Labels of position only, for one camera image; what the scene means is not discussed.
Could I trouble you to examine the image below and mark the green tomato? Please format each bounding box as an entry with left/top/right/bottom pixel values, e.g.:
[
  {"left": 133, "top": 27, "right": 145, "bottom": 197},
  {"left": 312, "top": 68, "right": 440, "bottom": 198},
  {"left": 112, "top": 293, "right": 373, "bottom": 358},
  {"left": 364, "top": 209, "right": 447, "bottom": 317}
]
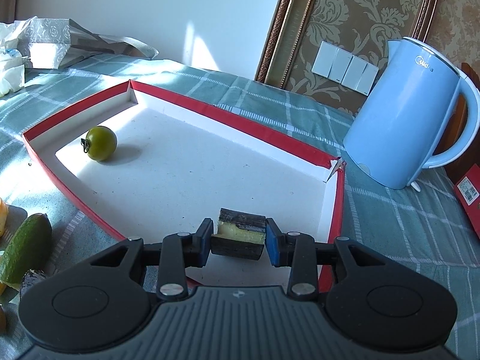
[{"left": 80, "top": 126, "right": 117, "bottom": 162}]

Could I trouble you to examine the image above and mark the light blue electric kettle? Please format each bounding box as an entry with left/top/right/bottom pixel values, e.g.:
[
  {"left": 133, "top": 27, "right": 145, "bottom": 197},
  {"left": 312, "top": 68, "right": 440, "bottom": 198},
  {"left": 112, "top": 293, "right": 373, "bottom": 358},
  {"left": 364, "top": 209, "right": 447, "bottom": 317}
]
[{"left": 343, "top": 37, "right": 479, "bottom": 189}]

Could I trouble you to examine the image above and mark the red shallow cardboard tray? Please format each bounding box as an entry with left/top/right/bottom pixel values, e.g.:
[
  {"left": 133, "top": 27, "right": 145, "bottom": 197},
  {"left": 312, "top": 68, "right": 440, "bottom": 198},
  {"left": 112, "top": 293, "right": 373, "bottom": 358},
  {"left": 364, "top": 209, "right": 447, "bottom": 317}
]
[{"left": 21, "top": 79, "right": 347, "bottom": 294}]

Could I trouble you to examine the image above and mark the eggplant piece dark skin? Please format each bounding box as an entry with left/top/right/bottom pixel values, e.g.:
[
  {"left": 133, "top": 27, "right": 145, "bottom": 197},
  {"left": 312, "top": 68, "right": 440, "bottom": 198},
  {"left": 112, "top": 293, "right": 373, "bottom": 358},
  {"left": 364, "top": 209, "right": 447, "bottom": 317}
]
[{"left": 211, "top": 208, "right": 266, "bottom": 261}]

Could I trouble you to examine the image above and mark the red small box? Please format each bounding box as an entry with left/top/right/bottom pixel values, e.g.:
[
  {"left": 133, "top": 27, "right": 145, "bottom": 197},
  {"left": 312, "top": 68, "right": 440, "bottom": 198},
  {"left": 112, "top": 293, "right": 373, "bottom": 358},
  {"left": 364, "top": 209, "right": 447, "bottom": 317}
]
[{"left": 455, "top": 164, "right": 480, "bottom": 237}]

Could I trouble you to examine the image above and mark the checked teal bedspread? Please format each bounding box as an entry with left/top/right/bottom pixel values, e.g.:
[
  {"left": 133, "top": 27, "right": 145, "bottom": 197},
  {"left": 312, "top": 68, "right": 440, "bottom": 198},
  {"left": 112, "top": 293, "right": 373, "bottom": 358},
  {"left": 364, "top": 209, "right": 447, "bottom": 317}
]
[{"left": 1, "top": 55, "right": 479, "bottom": 359}]

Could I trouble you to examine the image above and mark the white wall switch panel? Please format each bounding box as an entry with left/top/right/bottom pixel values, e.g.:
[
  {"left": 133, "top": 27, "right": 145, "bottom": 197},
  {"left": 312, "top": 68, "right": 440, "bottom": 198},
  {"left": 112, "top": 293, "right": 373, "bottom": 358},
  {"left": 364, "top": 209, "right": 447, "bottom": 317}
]
[{"left": 312, "top": 41, "right": 379, "bottom": 95}]

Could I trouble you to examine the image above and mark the green cucumber half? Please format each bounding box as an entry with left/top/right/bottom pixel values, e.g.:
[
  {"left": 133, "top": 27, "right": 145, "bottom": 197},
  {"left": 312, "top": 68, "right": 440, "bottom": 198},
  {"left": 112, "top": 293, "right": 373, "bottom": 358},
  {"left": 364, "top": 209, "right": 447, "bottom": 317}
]
[{"left": 1, "top": 213, "right": 52, "bottom": 288}]

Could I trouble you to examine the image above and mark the ornate wooden frame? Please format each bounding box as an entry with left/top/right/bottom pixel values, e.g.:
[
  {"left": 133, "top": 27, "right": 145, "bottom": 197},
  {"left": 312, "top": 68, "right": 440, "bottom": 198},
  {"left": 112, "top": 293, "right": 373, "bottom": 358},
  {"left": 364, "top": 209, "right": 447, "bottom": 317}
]
[{"left": 254, "top": 0, "right": 445, "bottom": 91}]

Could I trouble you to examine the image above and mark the silver patterned gift bag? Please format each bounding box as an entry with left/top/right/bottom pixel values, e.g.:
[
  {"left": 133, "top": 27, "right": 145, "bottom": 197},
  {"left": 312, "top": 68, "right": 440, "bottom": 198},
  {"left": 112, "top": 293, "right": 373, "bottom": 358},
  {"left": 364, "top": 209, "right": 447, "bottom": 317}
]
[{"left": 14, "top": 17, "right": 159, "bottom": 69}]

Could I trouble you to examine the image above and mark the eggplant piece on table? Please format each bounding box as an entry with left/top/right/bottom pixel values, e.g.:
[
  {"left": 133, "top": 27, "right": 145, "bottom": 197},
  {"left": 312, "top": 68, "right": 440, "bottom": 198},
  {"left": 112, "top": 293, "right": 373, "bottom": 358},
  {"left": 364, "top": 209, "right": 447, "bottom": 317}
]
[{"left": 19, "top": 269, "right": 48, "bottom": 297}]

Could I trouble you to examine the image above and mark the white crumpled tissue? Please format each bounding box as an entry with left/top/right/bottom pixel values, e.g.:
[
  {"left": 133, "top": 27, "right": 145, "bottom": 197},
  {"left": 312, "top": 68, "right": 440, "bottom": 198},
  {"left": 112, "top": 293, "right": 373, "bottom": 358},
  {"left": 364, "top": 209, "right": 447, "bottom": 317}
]
[{"left": 0, "top": 19, "right": 31, "bottom": 97}]

